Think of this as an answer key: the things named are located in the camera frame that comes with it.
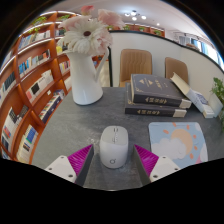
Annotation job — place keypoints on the orange curved bookshelf unit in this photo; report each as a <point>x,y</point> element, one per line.
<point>26,96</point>

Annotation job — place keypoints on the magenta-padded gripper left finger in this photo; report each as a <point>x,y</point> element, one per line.
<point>63,166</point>

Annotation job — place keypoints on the white computer mouse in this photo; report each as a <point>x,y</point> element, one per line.
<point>114,150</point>

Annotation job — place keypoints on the thick white book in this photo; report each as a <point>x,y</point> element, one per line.
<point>185,88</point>

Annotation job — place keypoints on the sun and cloud mouse pad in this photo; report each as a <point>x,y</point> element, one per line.
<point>180,143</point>

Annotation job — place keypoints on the white jug vase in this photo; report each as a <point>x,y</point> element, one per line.
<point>85,83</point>

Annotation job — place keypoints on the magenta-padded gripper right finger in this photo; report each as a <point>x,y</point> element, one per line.
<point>161,166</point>

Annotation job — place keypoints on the tan ribbed chair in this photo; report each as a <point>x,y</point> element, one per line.
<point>135,65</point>
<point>176,68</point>

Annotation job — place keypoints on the window with white curtains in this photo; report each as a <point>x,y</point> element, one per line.
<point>206,48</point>

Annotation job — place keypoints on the white and blue book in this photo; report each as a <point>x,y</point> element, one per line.
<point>204,103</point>

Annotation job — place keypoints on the green plant in white pot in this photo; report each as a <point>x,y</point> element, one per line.
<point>218,100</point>

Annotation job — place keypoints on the ceiling light cluster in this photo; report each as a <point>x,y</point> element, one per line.
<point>134,15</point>

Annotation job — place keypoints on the orange shelf unit with plants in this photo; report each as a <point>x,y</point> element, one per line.
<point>146,29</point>

